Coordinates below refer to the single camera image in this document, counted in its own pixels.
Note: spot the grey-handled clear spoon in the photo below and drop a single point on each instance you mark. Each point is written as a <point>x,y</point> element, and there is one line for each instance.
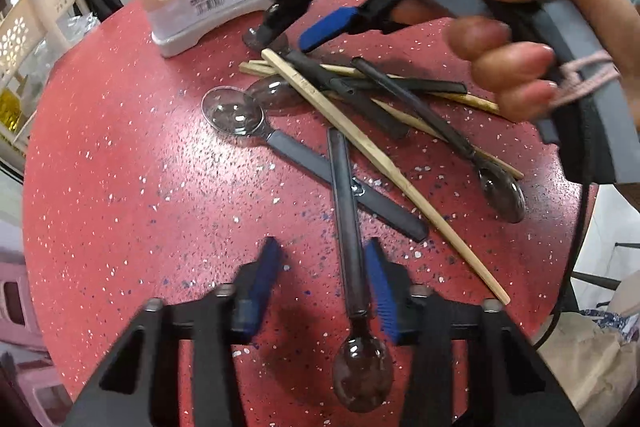
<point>234,112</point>

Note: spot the dark-handled clear spoon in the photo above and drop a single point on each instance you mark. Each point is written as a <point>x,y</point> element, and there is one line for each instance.
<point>362,369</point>

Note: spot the long bamboo chopstick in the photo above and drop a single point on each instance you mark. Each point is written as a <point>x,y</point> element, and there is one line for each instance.
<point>385,166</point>

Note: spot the beige plastic storage cart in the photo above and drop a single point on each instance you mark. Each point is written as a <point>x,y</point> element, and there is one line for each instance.
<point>34,35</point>

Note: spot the black-handled smoky spoon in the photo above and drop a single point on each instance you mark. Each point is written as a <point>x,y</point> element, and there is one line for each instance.
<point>498,185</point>

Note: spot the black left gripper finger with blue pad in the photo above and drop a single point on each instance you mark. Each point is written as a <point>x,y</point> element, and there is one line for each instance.
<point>351,20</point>

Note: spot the smoky spoon under chopsticks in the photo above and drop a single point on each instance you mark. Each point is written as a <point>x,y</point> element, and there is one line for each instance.
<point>274,93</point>

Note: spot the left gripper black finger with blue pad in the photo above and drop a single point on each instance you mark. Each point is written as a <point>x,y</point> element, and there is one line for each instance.
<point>136,383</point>
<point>509,383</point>

